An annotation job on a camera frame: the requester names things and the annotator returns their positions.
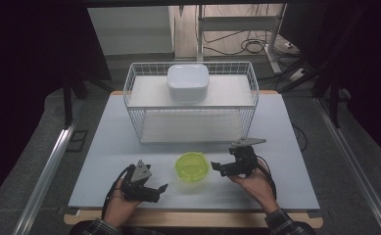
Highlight black metal stand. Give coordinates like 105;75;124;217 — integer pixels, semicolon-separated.
61;72;115;129
310;60;354;129

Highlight person's left hand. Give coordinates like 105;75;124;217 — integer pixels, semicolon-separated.
104;177;144;228

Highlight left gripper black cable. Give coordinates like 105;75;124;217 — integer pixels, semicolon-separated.
101;164;137;220

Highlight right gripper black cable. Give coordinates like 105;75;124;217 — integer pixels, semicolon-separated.
256;156;278;201

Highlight yellow-green plastic bowl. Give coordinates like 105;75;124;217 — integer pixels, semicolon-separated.
173;151;211;183

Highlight white metal desk frame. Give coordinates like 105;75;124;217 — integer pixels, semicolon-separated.
196;3;288;74

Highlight black floor cables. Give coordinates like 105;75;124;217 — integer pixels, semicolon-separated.
203;29;298;57

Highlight white power strip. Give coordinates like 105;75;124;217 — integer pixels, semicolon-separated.
287;67;310;83

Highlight white wire basket rack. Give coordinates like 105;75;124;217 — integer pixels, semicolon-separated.
122;61;261;145

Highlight dark curtain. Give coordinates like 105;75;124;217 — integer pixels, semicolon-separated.
278;0;381;168
0;0;112;210

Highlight aluminium floor rail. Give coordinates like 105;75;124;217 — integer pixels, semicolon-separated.
312;97;381;235
13;126;78;235

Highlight person's right hand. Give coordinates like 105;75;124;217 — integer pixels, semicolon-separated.
228;159;281;215

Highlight white lidded plastic container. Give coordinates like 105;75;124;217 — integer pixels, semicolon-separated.
167;64;211;103

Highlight white cabinet panel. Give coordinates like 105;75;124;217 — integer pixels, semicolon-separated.
87;6;174;57

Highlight thin black cable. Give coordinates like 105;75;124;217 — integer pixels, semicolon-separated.
290;122;310;153

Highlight wooden table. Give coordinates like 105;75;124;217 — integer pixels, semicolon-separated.
64;90;324;229

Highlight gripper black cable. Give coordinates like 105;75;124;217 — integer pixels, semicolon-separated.
101;164;137;220
256;156;278;201

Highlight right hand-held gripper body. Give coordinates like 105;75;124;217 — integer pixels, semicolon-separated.
225;136;267;178

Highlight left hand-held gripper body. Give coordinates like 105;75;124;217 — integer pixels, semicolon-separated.
120;159;162;203

